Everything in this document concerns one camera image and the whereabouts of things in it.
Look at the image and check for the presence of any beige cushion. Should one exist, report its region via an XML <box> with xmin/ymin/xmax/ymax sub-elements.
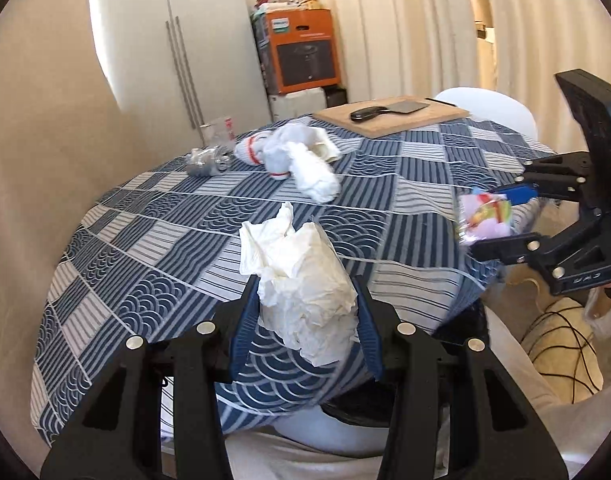
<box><xmin>520</xmin><ymin>297</ymin><xmax>606</xmax><ymax>404</ymax></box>

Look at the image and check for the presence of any small black box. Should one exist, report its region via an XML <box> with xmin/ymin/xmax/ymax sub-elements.
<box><xmin>324</xmin><ymin>86</ymin><xmax>349</xmax><ymax>111</ymax></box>

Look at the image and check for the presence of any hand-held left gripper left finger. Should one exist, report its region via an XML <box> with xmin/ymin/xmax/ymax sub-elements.
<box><xmin>40</xmin><ymin>275</ymin><xmax>262</xmax><ymax>480</ymax></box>

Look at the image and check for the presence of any orange cardboard box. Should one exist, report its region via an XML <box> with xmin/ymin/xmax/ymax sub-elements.
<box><xmin>250</xmin><ymin>8</ymin><xmax>343</xmax><ymax>96</ymax></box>

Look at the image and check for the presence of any wooden cutting board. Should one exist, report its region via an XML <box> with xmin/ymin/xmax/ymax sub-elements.
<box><xmin>313</xmin><ymin>95</ymin><xmax>471</xmax><ymax>137</ymax></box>

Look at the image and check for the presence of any clear plastic bag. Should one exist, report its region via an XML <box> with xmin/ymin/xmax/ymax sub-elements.
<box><xmin>186</xmin><ymin>144</ymin><xmax>234</xmax><ymax>178</ymax></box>

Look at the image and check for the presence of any clear plastic cup red label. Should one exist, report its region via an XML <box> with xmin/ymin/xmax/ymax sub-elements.
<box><xmin>200</xmin><ymin>117</ymin><xmax>237</xmax><ymax>154</ymax></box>

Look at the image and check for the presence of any black cable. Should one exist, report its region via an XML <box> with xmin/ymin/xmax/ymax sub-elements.
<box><xmin>523</xmin><ymin>305</ymin><xmax>606</xmax><ymax>404</ymax></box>

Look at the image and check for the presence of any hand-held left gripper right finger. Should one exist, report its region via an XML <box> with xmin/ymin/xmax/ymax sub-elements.
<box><xmin>353</xmin><ymin>277</ymin><xmax>569</xmax><ymax>480</ymax></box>

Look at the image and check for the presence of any colourful candy wrapper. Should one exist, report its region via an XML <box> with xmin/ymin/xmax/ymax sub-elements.
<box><xmin>455</xmin><ymin>187</ymin><xmax>516</xmax><ymax>247</ymax></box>

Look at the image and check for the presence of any black handled cleaver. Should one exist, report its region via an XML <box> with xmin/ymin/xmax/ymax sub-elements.
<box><xmin>350</xmin><ymin>100</ymin><xmax>431</xmax><ymax>123</ymax></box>

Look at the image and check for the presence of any white chair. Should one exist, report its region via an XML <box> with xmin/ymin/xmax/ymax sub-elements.
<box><xmin>433</xmin><ymin>87</ymin><xmax>539</xmax><ymax>141</ymax></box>

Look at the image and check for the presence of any pile of folded cloths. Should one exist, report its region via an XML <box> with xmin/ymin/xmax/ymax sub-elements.
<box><xmin>252</xmin><ymin>0</ymin><xmax>321</xmax><ymax>14</ymax></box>

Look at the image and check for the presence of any white cardboard box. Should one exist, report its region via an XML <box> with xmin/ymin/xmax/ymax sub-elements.
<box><xmin>268</xmin><ymin>87</ymin><xmax>327</xmax><ymax>123</ymax></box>

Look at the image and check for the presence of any white refrigerator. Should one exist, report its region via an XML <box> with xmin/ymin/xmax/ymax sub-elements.
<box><xmin>88</xmin><ymin>0</ymin><xmax>274</xmax><ymax>134</ymax></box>

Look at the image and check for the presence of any white red plastic wrapper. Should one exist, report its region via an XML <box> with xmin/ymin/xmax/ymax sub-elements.
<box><xmin>234</xmin><ymin>122</ymin><xmax>343</xmax><ymax>182</ymax></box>

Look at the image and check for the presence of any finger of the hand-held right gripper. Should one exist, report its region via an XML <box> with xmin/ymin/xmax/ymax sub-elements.
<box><xmin>468</xmin><ymin>215</ymin><xmax>601</xmax><ymax>281</ymax></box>
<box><xmin>490</xmin><ymin>151</ymin><xmax>594</xmax><ymax>206</ymax></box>

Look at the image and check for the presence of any blue white patterned pillow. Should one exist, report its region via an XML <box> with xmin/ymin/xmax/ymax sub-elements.
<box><xmin>30</xmin><ymin>115</ymin><xmax>559</xmax><ymax>448</ymax></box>

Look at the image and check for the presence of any cream curtain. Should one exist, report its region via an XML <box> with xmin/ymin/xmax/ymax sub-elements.
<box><xmin>485</xmin><ymin>0</ymin><xmax>611</xmax><ymax>102</ymax></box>
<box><xmin>238</xmin><ymin>0</ymin><xmax>491</xmax><ymax>107</ymax></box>

